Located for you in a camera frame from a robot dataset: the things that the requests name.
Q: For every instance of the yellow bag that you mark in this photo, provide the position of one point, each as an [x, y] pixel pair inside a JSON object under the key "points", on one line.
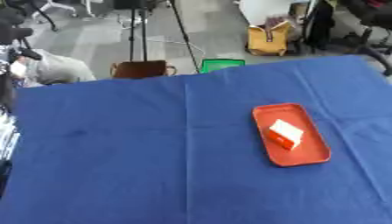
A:
{"points": [[266, 40]]}

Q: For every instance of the orange rectangular tray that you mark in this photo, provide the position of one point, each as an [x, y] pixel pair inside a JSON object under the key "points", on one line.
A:
{"points": [[306, 151]]}

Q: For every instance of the black office chair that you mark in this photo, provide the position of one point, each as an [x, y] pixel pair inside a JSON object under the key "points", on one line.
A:
{"points": [[370, 35]]}

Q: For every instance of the black tripod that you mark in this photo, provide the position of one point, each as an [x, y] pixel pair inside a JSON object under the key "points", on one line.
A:
{"points": [[143, 29]]}

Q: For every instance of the white office chair base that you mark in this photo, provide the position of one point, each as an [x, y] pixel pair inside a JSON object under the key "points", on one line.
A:
{"points": [[51, 7]]}

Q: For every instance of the green plastic bin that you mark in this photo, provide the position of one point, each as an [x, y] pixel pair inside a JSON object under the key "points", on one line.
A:
{"points": [[219, 64]]}

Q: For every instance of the white and orange small box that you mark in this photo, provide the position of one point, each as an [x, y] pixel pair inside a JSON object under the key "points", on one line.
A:
{"points": [[287, 133]]}

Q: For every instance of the brown wooden chair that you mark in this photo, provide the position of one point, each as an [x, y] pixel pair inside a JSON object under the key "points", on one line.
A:
{"points": [[140, 69]]}

